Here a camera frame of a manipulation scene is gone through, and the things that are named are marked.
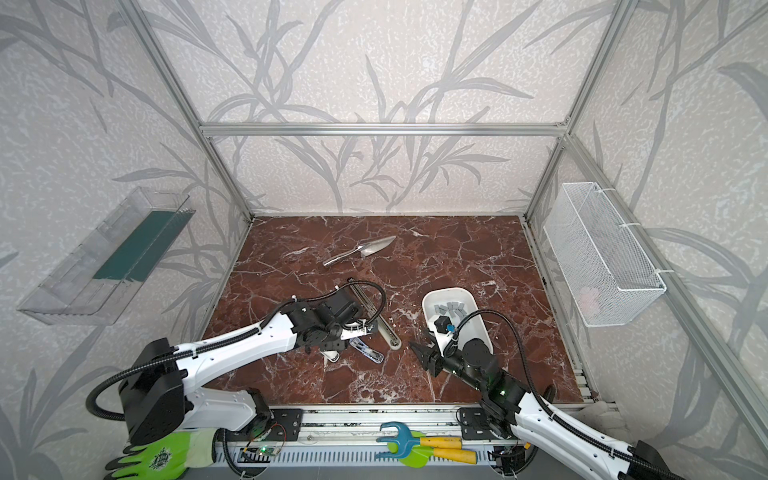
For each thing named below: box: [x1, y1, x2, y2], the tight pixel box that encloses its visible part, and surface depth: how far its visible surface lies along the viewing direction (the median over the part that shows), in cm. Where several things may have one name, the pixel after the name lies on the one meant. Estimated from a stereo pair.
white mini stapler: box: [319, 350, 340, 363], surface depth 85 cm
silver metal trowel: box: [323, 235, 397, 267], surface depth 111 cm
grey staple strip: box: [434, 302, 467, 317], surface depth 96 cm
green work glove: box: [103, 428, 217, 480], surface depth 69 cm
